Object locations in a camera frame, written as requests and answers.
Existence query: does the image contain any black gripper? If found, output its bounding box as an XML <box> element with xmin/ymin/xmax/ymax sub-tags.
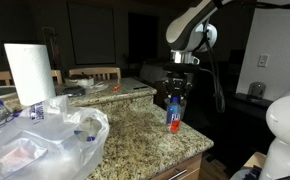
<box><xmin>165</xmin><ymin>70</ymin><xmax>194</xmax><ymax>101</ymax></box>

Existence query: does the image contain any white cushion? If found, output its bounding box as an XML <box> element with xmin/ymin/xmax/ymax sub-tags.
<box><xmin>138</xmin><ymin>63</ymin><xmax>169</xmax><ymax>83</ymax></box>

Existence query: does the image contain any dark side table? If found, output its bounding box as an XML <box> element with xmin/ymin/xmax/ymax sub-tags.
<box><xmin>218</xmin><ymin>92</ymin><xmax>283</xmax><ymax>158</ymax></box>

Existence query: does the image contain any wooden base cabinet drawer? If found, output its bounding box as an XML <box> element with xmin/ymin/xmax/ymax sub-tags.
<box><xmin>149</xmin><ymin>152</ymin><xmax>204</xmax><ymax>180</ymax></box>

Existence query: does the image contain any grey rounded appliance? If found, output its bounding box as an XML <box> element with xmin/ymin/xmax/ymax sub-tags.
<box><xmin>247</xmin><ymin>82</ymin><xmax>267</xmax><ymax>100</ymax></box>

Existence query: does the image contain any clear glass plate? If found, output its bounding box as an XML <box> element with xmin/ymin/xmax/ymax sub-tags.
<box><xmin>86</xmin><ymin>81</ymin><xmax>110</xmax><ymax>93</ymax></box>

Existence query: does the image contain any white bowl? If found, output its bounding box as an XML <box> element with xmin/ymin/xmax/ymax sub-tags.
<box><xmin>64</xmin><ymin>75</ymin><xmax>95</xmax><ymax>88</ymax></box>

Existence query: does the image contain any dark round plate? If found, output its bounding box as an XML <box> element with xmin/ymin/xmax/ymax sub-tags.
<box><xmin>59</xmin><ymin>85</ymin><xmax>87</xmax><ymax>98</ymax></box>

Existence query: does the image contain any clear plastic bag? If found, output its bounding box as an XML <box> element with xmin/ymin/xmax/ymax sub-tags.
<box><xmin>0</xmin><ymin>94</ymin><xmax>110</xmax><ymax>180</ymax></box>

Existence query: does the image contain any white paper towel roll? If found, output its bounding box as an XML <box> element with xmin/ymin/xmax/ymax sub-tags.
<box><xmin>3</xmin><ymin>43</ymin><xmax>57</xmax><ymax>107</ymax></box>

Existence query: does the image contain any white wall switch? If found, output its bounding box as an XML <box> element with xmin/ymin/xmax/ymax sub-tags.
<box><xmin>257</xmin><ymin>54</ymin><xmax>270</xmax><ymax>68</ymax></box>

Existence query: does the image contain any reddish standing frame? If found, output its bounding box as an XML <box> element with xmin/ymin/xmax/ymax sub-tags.
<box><xmin>41</xmin><ymin>26</ymin><xmax>64</xmax><ymax>78</ymax></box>

